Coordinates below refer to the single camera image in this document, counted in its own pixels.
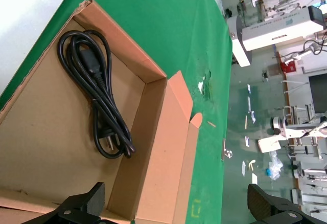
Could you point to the grey machine frame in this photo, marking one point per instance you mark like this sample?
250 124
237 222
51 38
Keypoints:
310 183

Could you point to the green table cloth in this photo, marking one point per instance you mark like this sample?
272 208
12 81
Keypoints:
166 17

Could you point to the large white cabinet machine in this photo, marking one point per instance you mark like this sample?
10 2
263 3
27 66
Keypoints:
268 34

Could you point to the white benchtop machine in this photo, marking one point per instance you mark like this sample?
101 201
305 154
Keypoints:
268 144

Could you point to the thin wooden floor stick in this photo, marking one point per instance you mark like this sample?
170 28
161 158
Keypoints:
245 122

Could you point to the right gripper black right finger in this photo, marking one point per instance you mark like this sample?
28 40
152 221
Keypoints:
260 201

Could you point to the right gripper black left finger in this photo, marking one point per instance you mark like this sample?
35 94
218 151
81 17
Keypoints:
95 198

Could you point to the large dark monitor screen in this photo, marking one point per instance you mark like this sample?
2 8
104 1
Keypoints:
319 93

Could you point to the curved white paper strip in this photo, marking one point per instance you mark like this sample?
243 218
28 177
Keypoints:
251 164

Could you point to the small black monitor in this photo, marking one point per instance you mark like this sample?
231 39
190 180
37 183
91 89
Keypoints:
316 15

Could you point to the cardboard box with torn corner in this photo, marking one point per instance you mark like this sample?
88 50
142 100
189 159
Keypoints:
38 119

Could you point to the clear plastic bag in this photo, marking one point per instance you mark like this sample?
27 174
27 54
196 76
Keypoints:
276 166

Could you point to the short wooden stick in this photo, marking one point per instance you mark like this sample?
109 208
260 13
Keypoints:
211 124

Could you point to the red box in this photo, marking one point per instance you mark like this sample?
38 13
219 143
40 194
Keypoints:
288 66

